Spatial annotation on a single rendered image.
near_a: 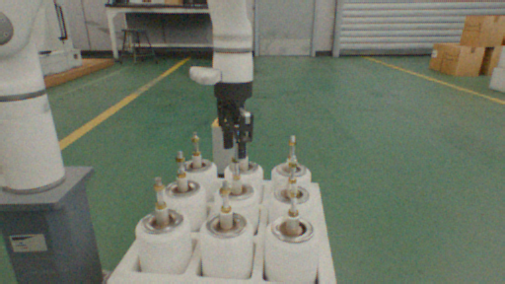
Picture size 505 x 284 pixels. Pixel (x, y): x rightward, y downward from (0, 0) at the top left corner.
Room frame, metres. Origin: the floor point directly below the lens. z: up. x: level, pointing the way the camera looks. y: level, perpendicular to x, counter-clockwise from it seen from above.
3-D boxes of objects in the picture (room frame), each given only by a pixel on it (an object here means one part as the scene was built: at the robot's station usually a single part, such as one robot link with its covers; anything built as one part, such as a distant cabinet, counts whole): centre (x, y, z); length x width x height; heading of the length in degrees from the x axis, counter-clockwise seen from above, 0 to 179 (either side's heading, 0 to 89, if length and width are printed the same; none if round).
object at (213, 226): (0.49, 0.05, 0.25); 0.08 x 0.08 x 0.01
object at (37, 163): (0.56, 0.42, 0.39); 0.09 x 0.09 x 0.17; 1
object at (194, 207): (0.62, 0.15, 0.16); 0.10 x 0.10 x 0.18
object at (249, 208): (0.61, 0.04, 0.16); 0.10 x 0.10 x 0.18
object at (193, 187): (0.62, 0.15, 0.25); 0.08 x 0.08 x 0.01
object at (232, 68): (0.60, 0.06, 0.52); 0.11 x 0.09 x 0.06; 115
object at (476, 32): (3.63, -2.43, 0.45); 0.30 x 0.24 x 0.30; 3
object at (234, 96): (0.61, 0.04, 0.45); 0.08 x 0.08 x 0.09
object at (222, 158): (0.90, 0.08, 0.16); 0.07 x 0.07 x 0.31; 84
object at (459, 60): (3.63, -2.28, 0.15); 0.30 x 0.24 x 0.30; 0
